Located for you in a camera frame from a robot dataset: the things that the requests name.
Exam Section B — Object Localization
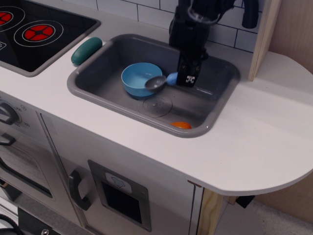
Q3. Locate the green toy cucumber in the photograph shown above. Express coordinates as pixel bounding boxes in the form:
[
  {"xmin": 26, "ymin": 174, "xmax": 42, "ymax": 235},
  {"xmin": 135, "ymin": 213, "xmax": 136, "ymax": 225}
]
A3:
[{"xmin": 71, "ymin": 37, "xmax": 103, "ymax": 66}]

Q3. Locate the dark grey cabinet door handle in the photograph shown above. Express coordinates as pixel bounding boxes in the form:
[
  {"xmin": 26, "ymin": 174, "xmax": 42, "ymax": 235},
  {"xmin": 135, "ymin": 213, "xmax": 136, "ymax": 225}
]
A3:
[{"xmin": 68, "ymin": 170, "xmax": 91, "ymax": 211}]

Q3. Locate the orange toy food piece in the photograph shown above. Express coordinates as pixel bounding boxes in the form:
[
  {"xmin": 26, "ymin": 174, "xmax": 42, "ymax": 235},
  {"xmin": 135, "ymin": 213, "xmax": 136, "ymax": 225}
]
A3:
[{"xmin": 170, "ymin": 121, "xmax": 192, "ymax": 129}]

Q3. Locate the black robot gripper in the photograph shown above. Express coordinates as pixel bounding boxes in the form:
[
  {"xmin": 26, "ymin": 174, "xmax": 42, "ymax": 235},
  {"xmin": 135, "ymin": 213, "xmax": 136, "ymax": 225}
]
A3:
[{"xmin": 169, "ymin": 0, "xmax": 234, "ymax": 88}]

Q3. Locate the black cable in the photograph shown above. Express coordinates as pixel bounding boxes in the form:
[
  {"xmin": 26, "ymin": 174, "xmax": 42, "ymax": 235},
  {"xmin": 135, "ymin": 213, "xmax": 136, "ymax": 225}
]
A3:
[{"xmin": 0, "ymin": 213, "xmax": 22, "ymax": 235}]

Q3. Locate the white toy oven door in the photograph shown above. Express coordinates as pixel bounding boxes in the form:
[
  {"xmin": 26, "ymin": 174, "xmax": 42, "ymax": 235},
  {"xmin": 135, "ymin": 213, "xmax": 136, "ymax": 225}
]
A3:
[{"xmin": 0, "ymin": 131, "xmax": 77, "ymax": 222}]

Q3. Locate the grey ice dispenser panel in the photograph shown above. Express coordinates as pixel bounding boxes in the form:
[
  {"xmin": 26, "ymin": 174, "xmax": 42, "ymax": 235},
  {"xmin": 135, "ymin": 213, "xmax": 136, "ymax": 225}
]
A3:
[{"xmin": 88, "ymin": 160, "xmax": 152, "ymax": 232}]

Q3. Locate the grey spoon with blue handle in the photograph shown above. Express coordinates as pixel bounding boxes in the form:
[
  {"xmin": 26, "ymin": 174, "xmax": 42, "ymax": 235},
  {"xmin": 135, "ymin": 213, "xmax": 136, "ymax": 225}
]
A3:
[{"xmin": 145, "ymin": 72, "xmax": 178, "ymax": 93}]

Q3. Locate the dark grey toy faucet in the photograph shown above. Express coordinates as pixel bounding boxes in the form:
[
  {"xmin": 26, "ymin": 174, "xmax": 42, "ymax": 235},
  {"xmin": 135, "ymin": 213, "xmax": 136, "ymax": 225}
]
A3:
[{"xmin": 242, "ymin": 0, "xmax": 259, "ymax": 29}]

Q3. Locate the white cabinet door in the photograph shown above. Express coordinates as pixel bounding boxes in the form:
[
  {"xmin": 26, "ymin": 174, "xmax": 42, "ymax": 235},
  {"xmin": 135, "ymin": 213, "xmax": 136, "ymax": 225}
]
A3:
[{"xmin": 42, "ymin": 115, "xmax": 202, "ymax": 235}]

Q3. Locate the blue plastic bowl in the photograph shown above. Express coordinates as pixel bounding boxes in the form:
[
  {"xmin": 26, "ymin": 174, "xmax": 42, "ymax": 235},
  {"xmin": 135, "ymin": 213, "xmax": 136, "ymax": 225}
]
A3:
[{"xmin": 121, "ymin": 62, "xmax": 162, "ymax": 97}]

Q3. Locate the black toy stove top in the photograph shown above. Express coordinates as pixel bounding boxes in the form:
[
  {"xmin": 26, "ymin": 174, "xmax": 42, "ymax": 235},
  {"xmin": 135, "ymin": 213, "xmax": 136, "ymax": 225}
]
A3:
[{"xmin": 0, "ymin": 0, "xmax": 101, "ymax": 77}]

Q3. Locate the grey oven door handle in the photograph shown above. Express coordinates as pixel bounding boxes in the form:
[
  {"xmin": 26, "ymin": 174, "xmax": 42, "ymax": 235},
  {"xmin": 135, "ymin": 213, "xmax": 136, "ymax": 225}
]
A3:
[{"xmin": 0, "ymin": 133, "xmax": 16, "ymax": 146}]

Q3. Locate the grey oven knob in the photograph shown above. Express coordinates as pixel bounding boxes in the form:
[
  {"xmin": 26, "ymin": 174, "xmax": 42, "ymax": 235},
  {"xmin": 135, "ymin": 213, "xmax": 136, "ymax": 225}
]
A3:
[{"xmin": 0, "ymin": 103, "xmax": 19, "ymax": 125}]

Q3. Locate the grey plastic sink basin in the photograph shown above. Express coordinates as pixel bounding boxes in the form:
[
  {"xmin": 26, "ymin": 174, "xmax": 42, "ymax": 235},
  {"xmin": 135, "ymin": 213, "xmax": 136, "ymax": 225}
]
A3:
[{"xmin": 67, "ymin": 34, "xmax": 240, "ymax": 138}]

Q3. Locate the light wooden side post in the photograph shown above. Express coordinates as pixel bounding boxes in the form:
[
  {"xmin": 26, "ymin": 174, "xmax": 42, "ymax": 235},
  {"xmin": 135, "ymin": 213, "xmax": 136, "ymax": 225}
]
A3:
[{"xmin": 248, "ymin": 0, "xmax": 281, "ymax": 81}]

